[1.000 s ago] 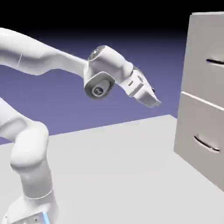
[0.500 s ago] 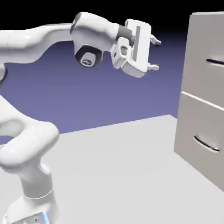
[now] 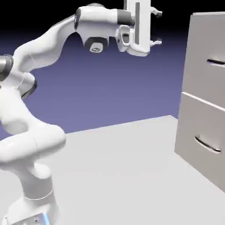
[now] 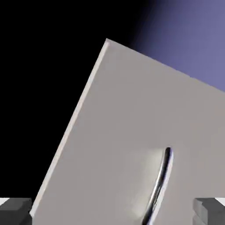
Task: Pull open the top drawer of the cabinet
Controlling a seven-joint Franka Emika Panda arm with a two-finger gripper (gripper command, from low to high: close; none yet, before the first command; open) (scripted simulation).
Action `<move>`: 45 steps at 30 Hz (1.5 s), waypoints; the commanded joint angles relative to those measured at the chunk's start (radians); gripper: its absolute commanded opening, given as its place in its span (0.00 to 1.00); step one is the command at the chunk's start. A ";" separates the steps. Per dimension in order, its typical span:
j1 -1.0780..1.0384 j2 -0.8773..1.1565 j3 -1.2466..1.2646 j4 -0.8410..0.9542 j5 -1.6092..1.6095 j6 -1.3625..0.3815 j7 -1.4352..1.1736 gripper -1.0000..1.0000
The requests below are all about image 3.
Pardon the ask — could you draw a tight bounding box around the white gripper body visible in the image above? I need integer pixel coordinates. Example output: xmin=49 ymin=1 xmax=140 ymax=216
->
xmin=126 ymin=0 xmax=152 ymax=57

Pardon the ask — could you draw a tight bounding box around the grey painted cabinet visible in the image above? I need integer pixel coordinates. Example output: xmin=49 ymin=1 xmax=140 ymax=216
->
xmin=174 ymin=11 xmax=225 ymax=194

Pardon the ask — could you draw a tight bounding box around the grey drawer front straight handle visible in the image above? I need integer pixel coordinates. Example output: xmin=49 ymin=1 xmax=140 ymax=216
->
xmin=181 ymin=11 xmax=225 ymax=108

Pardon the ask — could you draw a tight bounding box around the straight dark metal handle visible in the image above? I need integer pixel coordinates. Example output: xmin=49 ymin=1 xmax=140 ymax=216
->
xmin=206 ymin=59 xmax=225 ymax=66

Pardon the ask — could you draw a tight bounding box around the grey drawer front curved handle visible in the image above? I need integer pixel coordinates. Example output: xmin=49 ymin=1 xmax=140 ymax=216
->
xmin=174 ymin=92 xmax=225 ymax=194

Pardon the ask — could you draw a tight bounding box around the curved dark metal handle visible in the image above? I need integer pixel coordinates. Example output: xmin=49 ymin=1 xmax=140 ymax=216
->
xmin=194 ymin=135 xmax=222 ymax=153

